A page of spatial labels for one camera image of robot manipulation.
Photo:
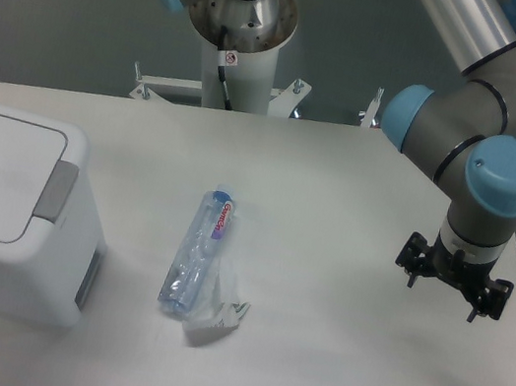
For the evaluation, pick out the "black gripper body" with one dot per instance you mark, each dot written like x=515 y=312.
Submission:
x=453 y=269

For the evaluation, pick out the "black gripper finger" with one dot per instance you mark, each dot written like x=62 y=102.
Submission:
x=491 y=299
x=412 y=257

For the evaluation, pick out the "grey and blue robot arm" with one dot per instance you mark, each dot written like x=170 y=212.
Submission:
x=463 y=143

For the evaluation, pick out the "white trash can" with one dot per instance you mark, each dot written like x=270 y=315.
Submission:
x=51 y=239

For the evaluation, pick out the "clear plastic wrapper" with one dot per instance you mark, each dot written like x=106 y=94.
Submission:
x=219 y=309

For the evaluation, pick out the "crushed clear plastic bottle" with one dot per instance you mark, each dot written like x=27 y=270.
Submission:
x=197 y=252

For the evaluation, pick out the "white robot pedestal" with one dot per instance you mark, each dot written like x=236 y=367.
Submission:
x=230 y=81

